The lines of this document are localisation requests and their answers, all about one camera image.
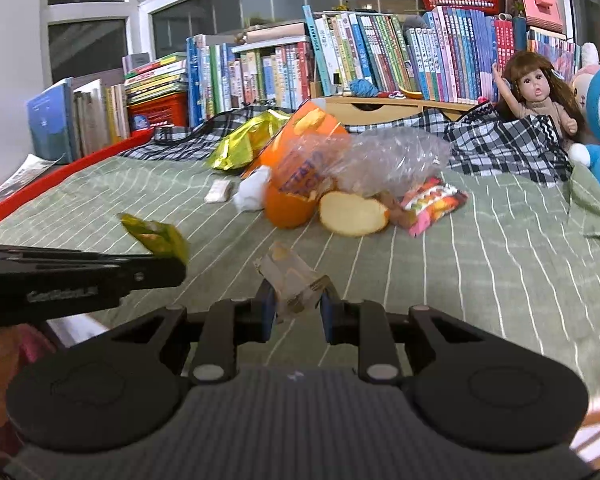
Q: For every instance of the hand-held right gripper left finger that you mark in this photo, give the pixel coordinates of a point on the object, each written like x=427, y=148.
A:
x=266, y=312

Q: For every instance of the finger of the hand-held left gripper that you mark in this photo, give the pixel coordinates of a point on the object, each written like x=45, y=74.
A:
x=155, y=275
x=55, y=254

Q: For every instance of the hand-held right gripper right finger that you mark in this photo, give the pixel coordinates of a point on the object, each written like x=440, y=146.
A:
x=326, y=316

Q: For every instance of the small yellow-green foil wrapper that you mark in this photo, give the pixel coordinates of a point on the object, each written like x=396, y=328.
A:
x=165, y=240

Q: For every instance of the small clear wrapper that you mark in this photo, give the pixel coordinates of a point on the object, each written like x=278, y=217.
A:
x=290, y=275

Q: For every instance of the pink candy packet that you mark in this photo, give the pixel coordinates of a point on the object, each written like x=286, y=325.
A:
x=430, y=201

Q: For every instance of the clear plastic bag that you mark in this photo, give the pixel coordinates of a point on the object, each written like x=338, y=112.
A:
x=390, y=160

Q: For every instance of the open magazine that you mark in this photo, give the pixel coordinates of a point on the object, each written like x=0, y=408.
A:
x=20, y=177

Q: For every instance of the orange fruit peel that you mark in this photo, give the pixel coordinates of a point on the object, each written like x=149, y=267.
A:
x=285, y=210

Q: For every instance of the pale fruit peel piece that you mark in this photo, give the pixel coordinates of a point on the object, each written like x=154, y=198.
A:
x=352, y=215

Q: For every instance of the small white packet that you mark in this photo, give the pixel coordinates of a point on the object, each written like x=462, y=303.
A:
x=218, y=191

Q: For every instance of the crumpled white tissue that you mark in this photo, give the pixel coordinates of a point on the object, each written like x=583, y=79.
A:
x=250, y=190

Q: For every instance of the brown snack wrapper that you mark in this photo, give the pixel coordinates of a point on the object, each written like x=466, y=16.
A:
x=395, y=210

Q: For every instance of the large blue book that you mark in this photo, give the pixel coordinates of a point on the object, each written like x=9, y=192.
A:
x=50, y=120

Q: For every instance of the yellow-green snack bag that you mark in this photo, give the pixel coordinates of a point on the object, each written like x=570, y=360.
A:
x=240, y=145

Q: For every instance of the red plastic crate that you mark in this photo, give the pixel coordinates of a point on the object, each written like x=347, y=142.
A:
x=157, y=112

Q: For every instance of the orange snack bag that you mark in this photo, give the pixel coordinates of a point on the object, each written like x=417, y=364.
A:
x=307, y=122

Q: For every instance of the flat stack of picture books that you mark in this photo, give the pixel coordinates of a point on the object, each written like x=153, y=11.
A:
x=155, y=77

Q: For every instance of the row of blue green books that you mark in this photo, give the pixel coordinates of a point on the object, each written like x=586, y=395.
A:
x=245, y=80

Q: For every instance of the wooden drawer box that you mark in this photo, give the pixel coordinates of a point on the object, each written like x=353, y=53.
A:
x=395, y=107

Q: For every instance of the blue yarn ball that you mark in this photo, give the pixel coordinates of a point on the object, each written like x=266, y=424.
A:
x=362, y=88

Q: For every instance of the black white checkered cloth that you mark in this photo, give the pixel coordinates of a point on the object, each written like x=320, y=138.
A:
x=505, y=145

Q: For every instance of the row of green leaning books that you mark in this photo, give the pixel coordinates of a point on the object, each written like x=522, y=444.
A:
x=365, y=50

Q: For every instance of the row of blue purple books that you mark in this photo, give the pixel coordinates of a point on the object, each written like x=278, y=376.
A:
x=465, y=50

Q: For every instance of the brown-haired doll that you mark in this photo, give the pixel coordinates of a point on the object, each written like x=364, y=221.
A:
x=535, y=85

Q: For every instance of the pink bunny plush toy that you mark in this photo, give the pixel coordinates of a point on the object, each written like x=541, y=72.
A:
x=582, y=85

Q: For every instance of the red bed rail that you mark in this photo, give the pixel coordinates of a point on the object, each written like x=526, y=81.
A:
x=80, y=162

